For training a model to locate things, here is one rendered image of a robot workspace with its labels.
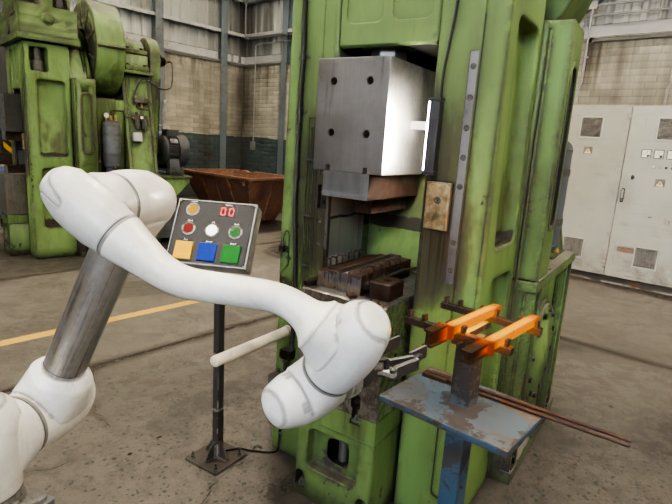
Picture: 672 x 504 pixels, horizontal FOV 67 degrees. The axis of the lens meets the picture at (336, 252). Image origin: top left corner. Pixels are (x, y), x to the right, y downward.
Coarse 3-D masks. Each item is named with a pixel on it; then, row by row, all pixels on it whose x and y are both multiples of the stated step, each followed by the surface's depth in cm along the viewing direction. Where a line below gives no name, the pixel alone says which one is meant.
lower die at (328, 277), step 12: (336, 264) 210; (348, 264) 207; (372, 264) 205; (396, 264) 212; (408, 264) 222; (324, 276) 198; (336, 276) 195; (348, 276) 192; (360, 276) 189; (372, 276) 196; (336, 288) 196; (348, 288) 193; (360, 288) 190
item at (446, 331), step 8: (496, 304) 156; (472, 312) 146; (480, 312) 147; (488, 312) 148; (456, 320) 139; (464, 320) 139; (472, 320) 141; (480, 320) 145; (432, 328) 128; (440, 328) 129; (448, 328) 132; (456, 328) 135; (432, 336) 127; (440, 336) 131; (448, 336) 132; (424, 344) 128; (432, 344) 128
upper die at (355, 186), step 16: (336, 176) 189; (352, 176) 185; (368, 176) 181; (384, 176) 191; (400, 176) 202; (416, 176) 214; (336, 192) 190; (352, 192) 186; (368, 192) 183; (384, 192) 193; (400, 192) 204; (416, 192) 217
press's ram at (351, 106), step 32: (320, 64) 186; (352, 64) 179; (384, 64) 172; (320, 96) 188; (352, 96) 180; (384, 96) 174; (416, 96) 191; (320, 128) 190; (352, 128) 182; (384, 128) 175; (416, 128) 189; (320, 160) 192; (352, 160) 184; (384, 160) 178; (416, 160) 200
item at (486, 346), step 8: (520, 320) 142; (528, 320) 143; (504, 328) 135; (512, 328) 135; (520, 328) 136; (528, 328) 141; (488, 336) 128; (496, 336) 129; (504, 336) 129; (512, 336) 133; (472, 344) 121; (480, 344) 121; (488, 344) 122; (496, 344) 126; (464, 352) 117; (472, 352) 116; (480, 352) 122; (488, 352) 123; (464, 360) 117; (472, 360) 118
